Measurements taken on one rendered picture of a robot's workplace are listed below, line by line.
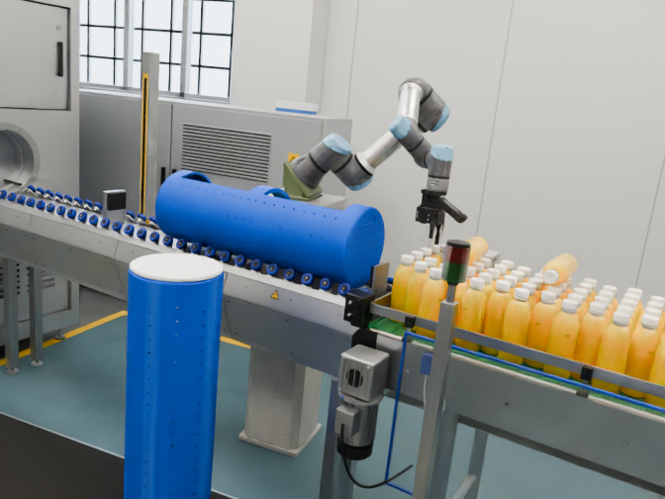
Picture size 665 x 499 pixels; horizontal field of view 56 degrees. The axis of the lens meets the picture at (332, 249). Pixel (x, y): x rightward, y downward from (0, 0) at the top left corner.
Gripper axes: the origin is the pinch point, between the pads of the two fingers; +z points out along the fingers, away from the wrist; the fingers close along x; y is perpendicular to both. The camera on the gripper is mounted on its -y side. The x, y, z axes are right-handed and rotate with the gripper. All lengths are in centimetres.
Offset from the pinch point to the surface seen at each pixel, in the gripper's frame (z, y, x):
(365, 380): 30, -5, 52
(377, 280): 10.7, 11.0, 19.3
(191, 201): -4, 87, 29
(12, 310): 75, 213, 24
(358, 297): 10.7, 6.7, 40.1
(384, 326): 20.6, 0.7, 31.9
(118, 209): 11, 143, 16
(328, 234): -3.7, 26.1, 29.5
